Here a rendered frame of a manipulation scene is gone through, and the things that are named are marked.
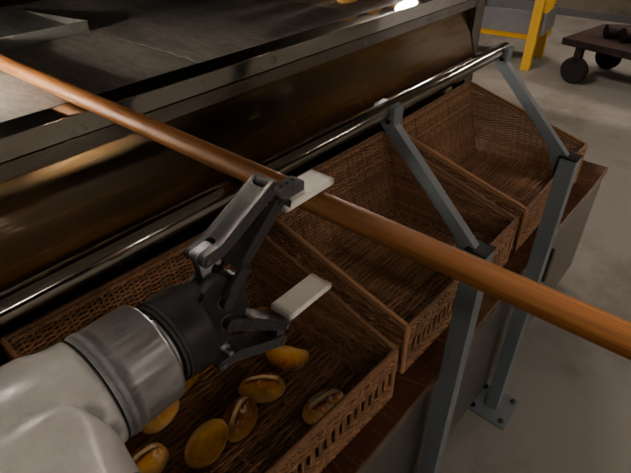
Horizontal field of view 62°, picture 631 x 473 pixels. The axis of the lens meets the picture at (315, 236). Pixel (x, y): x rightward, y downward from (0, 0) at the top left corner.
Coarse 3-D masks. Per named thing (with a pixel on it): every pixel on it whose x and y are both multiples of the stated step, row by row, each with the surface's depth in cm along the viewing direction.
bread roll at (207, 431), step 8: (208, 424) 99; (216, 424) 99; (224, 424) 100; (200, 432) 98; (208, 432) 98; (216, 432) 99; (224, 432) 99; (192, 440) 97; (200, 440) 97; (208, 440) 98; (216, 440) 98; (224, 440) 99; (192, 448) 96; (200, 448) 97; (208, 448) 97; (216, 448) 98; (184, 456) 97; (192, 456) 96; (200, 456) 96; (208, 456) 97; (216, 456) 98; (192, 464) 96; (200, 464) 96; (208, 464) 97
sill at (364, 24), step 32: (416, 0) 160; (448, 0) 168; (320, 32) 129; (352, 32) 136; (224, 64) 109; (256, 64) 114; (128, 96) 94; (160, 96) 98; (192, 96) 104; (0, 128) 83; (32, 128) 83; (64, 128) 87; (96, 128) 91; (0, 160) 81
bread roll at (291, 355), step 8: (272, 352) 115; (280, 352) 114; (288, 352) 114; (296, 352) 114; (304, 352) 115; (272, 360) 116; (280, 360) 115; (288, 360) 114; (296, 360) 114; (304, 360) 115; (280, 368) 116; (288, 368) 115; (296, 368) 115
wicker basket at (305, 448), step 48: (192, 240) 114; (96, 288) 101; (288, 288) 121; (48, 336) 95; (336, 336) 116; (288, 384) 114; (336, 384) 114; (384, 384) 107; (192, 432) 105; (288, 432) 105; (336, 432) 98
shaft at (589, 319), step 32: (0, 64) 102; (64, 96) 90; (96, 96) 86; (128, 128) 81; (160, 128) 76; (224, 160) 69; (320, 192) 61; (352, 224) 58; (384, 224) 56; (416, 256) 54; (448, 256) 52; (480, 288) 50; (512, 288) 48; (544, 288) 48; (544, 320) 48; (576, 320) 45; (608, 320) 44
